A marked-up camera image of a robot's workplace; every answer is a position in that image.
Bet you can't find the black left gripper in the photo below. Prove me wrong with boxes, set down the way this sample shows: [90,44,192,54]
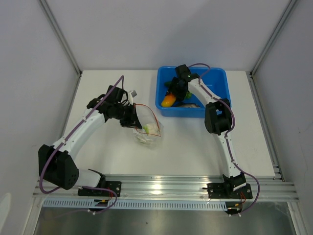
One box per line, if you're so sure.
[114,103,142,129]

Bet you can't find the yellow orange mango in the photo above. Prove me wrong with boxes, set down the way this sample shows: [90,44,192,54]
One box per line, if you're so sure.
[161,94,177,107]

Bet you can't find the white green cauliflower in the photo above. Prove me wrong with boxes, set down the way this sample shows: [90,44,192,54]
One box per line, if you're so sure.
[134,123,160,145]

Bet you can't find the clear zip bag orange zipper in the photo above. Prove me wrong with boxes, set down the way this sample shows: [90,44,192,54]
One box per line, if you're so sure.
[133,103,163,149]

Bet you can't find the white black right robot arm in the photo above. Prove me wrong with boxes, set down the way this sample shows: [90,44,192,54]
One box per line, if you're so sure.
[169,64,246,198]

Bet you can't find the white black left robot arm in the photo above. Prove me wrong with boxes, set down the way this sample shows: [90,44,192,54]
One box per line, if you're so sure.
[38,86,142,196]

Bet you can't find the grey toy fish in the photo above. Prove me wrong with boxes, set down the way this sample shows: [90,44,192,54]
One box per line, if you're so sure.
[175,102,200,108]

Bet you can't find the blue plastic bin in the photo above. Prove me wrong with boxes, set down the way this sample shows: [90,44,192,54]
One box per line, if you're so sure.
[155,66,231,118]

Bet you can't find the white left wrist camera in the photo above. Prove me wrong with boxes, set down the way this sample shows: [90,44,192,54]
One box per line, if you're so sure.
[127,90,137,105]

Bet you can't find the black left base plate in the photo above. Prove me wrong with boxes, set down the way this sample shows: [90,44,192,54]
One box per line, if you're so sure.
[78,181,122,197]

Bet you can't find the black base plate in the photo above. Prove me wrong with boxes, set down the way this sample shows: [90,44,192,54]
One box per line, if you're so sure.
[202,183,253,199]
[78,181,122,197]

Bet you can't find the right aluminium frame post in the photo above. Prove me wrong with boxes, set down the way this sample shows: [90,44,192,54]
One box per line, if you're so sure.
[249,0,300,77]

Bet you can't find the aluminium frame post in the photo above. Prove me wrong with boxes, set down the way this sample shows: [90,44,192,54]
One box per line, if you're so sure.
[249,0,300,77]
[37,0,82,77]

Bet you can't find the white slotted cable duct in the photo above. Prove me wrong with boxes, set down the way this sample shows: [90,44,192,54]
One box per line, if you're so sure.
[43,198,227,211]

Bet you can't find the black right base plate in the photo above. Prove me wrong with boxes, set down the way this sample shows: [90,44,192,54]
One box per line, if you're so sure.
[202,183,253,199]

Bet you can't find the left aluminium frame post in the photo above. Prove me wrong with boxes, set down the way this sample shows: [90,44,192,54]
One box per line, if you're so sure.
[37,0,82,77]

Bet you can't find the aluminium mounting rail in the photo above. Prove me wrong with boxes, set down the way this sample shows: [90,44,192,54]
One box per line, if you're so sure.
[33,174,300,203]

